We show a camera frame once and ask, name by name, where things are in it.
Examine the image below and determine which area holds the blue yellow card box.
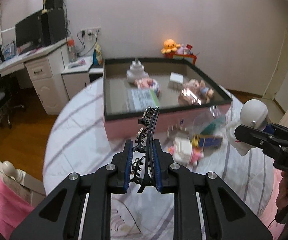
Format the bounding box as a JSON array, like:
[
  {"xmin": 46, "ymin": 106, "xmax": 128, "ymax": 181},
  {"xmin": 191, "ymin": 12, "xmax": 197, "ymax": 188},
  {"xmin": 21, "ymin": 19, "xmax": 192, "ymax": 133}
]
[{"xmin": 192, "ymin": 134, "xmax": 223, "ymax": 148}]

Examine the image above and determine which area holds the pink white brick figure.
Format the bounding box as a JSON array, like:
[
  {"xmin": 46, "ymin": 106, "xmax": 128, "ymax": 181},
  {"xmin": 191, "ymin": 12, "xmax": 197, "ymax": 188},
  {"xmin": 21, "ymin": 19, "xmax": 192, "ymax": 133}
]
[{"xmin": 168, "ymin": 137, "xmax": 204, "ymax": 167}]

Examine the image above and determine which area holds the rose gold metal cup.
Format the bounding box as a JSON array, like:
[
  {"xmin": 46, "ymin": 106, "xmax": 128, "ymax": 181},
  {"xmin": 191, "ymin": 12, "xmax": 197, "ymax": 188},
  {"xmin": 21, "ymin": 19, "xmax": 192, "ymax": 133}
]
[{"xmin": 178, "ymin": 88, "xmax": 202, "ymax": 106}]

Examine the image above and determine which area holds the black hair clip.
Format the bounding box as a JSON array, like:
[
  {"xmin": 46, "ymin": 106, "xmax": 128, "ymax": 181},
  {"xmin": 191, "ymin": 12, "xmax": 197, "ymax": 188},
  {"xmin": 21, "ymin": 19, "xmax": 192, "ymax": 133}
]
[{"xmin": 130, "ymin": 106, "xmax": 161, "ymax": 193}]

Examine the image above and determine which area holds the white small box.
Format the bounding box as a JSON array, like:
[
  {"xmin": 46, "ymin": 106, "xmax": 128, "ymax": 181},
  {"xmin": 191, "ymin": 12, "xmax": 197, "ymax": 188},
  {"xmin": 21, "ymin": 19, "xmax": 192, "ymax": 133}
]
[{"xmin": 169, "ymin": 72, "xmax": 184, "ymax": 86}]

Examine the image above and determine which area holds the clear plastic packaged box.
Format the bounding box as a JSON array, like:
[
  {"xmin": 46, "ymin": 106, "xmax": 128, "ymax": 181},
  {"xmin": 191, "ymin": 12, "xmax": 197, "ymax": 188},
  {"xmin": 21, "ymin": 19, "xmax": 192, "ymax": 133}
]
[{"xmin": 127, "ymin": 88, "xmax": 160, "ymax": 112}]

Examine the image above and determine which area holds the pink donut brick model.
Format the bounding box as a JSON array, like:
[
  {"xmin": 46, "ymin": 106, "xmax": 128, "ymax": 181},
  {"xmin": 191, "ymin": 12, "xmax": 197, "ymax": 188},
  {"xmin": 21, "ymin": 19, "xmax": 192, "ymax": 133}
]
[{"xmin": 134, "ymin": 77, "xmax": 160, "ymax": 96}]

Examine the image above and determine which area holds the white power adapter plug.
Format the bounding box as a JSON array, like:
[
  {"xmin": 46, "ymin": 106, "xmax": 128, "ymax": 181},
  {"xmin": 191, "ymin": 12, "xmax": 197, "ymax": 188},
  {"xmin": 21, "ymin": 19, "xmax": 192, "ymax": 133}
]
[{"xmin": 126, "ymin": 59, "xmax": 149, "ymax": 84}]

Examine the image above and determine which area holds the person right hand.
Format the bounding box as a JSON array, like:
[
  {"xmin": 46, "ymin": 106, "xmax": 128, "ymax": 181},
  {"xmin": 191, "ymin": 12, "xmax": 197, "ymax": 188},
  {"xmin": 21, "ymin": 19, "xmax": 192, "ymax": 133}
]
[{"xmin": 276, "ymin": 171, "xmax": 288, "ymax": 211}]

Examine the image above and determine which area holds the pink printed pillow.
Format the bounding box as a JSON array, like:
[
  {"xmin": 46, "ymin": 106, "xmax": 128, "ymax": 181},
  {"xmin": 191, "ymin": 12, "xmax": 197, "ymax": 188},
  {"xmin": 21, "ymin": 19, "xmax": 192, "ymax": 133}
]
[{"xmin": 262, "ymin": 170, "xmax": 288, "ymax": 239}]

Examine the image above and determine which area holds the pink blanket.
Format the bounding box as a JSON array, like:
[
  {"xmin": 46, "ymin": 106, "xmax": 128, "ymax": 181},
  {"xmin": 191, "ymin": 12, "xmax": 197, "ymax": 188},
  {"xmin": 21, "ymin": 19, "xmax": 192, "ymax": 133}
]
[{"xmin": 0, "ymin": 179, "xmax": 34, "ymax": 239}]

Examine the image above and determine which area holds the striped white quilt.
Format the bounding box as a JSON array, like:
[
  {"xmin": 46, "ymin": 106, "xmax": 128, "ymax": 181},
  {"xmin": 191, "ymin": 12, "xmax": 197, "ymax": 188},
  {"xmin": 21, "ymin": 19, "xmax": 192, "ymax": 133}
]
[{"xmin": 42, "ymin": 76, "xmax": 276, "ymax": 240}]

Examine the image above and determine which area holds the pink black storage box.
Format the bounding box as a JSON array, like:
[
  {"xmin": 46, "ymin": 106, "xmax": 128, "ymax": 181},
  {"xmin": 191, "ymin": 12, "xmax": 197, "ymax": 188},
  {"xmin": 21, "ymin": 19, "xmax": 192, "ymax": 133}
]
[{"xmin": 103, "ymin": 58, "xmax": 232, "ymax": 139}]

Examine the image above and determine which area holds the red cartoon storage box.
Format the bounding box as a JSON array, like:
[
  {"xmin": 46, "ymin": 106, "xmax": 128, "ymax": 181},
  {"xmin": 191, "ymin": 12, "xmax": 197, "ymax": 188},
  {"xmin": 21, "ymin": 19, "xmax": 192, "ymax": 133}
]
[{"xmin": 164, "ymin": 52, "xmax": 198, "ymax": 65}]

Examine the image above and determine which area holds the orange octopus plush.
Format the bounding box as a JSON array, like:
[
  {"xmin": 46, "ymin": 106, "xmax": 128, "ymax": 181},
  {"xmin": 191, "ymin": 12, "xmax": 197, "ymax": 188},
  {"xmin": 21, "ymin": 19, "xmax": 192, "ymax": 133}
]
[{"xmin": 161, "ymin": 39, "xmax": 181, "ymax": 54}]

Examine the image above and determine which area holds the black office chair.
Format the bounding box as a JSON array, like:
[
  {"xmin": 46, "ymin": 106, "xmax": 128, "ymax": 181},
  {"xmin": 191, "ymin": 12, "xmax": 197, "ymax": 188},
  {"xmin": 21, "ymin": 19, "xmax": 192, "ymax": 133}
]
[{"xmin": 0, "ymin": 76, "xmax": 26, "ymax": 129}]

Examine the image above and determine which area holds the white low side cabinet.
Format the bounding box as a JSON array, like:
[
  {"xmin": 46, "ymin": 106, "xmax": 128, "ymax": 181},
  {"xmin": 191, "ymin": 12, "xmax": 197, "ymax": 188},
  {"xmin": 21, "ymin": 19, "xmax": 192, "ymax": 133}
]
[{"xmin": 61, "ymin": 56, "xmax": 93, "ymax": 100}]

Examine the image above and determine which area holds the white desk with drawers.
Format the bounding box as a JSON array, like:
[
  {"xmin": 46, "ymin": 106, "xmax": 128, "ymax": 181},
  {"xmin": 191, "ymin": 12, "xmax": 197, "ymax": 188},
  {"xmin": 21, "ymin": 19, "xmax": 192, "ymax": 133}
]
[{"xmin": 0, "ymin": 38, "xmax": 69, "ymax": 115}]

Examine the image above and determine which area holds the blue yellow snack bag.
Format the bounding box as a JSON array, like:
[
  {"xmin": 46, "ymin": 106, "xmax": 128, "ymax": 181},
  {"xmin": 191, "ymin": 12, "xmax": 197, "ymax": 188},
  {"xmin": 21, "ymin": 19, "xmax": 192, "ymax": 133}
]
[{"xmin": 93, "ymin": 42, "xmax": 103, "ymax": 66}]

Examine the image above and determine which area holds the orange cap bottle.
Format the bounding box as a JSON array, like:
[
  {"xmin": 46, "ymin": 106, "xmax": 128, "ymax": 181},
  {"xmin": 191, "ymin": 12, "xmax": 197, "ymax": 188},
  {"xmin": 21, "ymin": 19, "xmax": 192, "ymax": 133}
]
[{"xmin": 67, "ymin": 38, "xmax": 77, "ymax": 62}]

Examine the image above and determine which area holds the black computer monitor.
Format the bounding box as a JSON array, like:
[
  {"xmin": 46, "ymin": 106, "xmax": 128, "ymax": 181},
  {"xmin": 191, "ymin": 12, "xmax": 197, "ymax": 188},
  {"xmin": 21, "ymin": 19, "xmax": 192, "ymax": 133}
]
[{"xmin": 15, "ymin": 10, "xmax": 42, "ymax": 48}]

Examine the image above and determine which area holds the black computer tower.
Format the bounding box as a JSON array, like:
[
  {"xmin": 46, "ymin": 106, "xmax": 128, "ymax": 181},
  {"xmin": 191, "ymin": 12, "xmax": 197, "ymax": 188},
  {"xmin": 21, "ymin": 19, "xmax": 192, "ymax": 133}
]
[{"xmin": 41, "ymin": 9, "xmax": 66, "ymax": 47}]

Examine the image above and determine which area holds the black speaker box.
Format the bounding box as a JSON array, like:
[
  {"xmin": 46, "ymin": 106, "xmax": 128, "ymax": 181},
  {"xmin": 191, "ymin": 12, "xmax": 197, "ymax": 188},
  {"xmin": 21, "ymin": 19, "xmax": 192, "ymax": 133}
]
[{"xmin": 45, "ymin": 0, "xmax": 64, "ymax": 10}]

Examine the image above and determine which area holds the white bed post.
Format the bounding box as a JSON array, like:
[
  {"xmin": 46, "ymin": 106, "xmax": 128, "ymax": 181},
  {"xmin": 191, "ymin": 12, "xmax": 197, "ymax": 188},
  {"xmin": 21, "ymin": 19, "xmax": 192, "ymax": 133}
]
[{"xmin": 2, "ymin": 160, "xmax": 46, "ymax": 196}]

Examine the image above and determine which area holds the wall power outlet strip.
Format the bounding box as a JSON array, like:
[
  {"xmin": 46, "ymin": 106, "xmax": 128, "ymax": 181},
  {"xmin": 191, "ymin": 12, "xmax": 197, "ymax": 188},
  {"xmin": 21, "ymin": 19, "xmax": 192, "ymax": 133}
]
[{"xmin": 80, "ymin": 27, "xmax": 101, "ymax": 36}]

